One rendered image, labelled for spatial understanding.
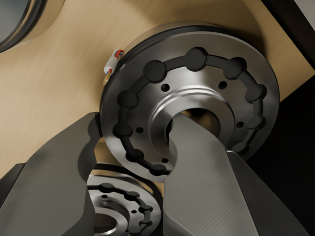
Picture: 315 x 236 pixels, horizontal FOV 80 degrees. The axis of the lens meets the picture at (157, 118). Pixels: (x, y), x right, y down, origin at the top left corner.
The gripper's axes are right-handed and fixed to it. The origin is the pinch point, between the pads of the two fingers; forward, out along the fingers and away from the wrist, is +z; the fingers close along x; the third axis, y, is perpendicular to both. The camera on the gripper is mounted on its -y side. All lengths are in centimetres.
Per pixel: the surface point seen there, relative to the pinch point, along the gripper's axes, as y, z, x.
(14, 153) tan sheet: 4.3, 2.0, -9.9
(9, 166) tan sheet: 5.7, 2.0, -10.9
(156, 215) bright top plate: 8.9, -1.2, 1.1
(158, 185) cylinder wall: 7.1, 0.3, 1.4
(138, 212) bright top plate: 8.4, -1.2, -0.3
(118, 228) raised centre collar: 9.6, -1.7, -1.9
